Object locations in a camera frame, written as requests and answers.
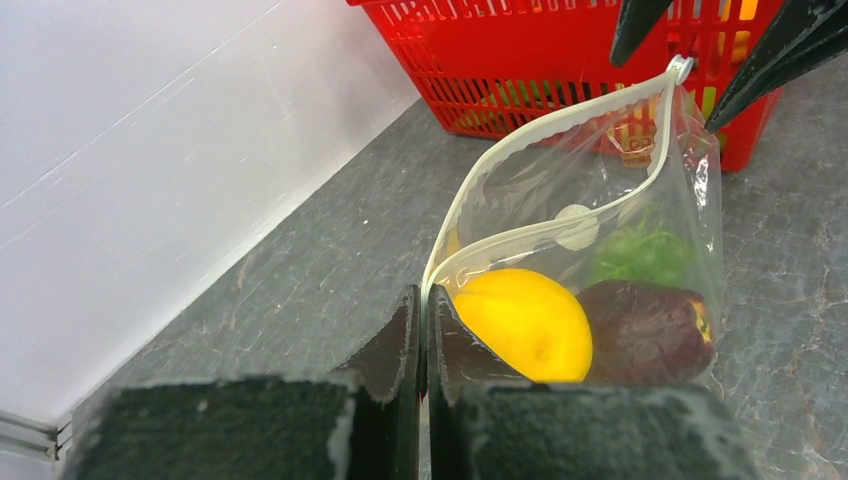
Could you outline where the yellow lemon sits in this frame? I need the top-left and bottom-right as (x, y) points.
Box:
(452, 268), (594, 383)

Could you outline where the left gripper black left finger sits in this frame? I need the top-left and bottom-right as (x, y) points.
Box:
(64, 285), (420, 479)

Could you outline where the dark red plum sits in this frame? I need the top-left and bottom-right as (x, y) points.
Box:
(577, 280), (715, 385)

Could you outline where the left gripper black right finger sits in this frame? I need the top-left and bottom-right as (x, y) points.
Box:
(427, 286), (758, 479)

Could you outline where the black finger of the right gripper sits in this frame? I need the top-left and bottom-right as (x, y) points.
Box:
(705, 0), (847, 133)
(609, 0), (672, 67)

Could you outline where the clear dotted zip top bag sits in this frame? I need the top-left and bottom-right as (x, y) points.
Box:
(422, 56), (724, 350)

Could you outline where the red plastic basket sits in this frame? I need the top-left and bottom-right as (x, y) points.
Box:
(362, 1), (780, 139)

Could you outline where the green grape bunch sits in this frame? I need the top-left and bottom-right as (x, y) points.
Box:
(591, 214), (694, 287)

